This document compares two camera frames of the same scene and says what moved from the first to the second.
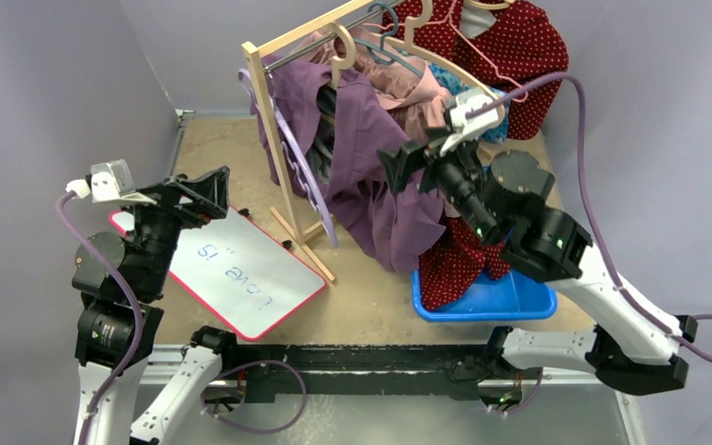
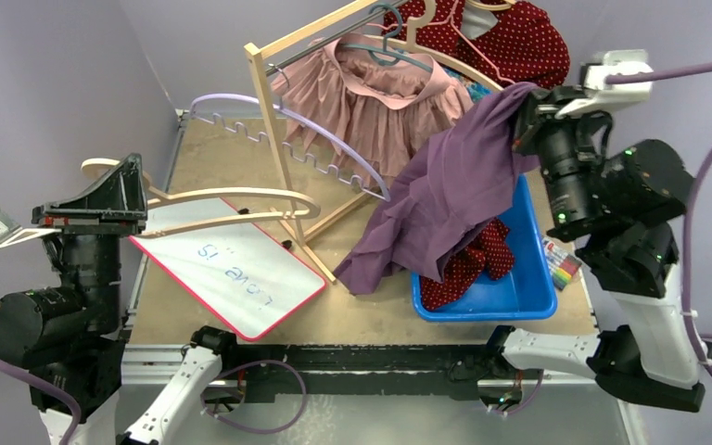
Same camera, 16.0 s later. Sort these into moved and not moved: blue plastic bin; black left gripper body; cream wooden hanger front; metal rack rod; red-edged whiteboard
Moved: black left gripper body; cream wooden hanger front
Not moved: blue plastic bin; metal rack rod; red-edged whiteboard
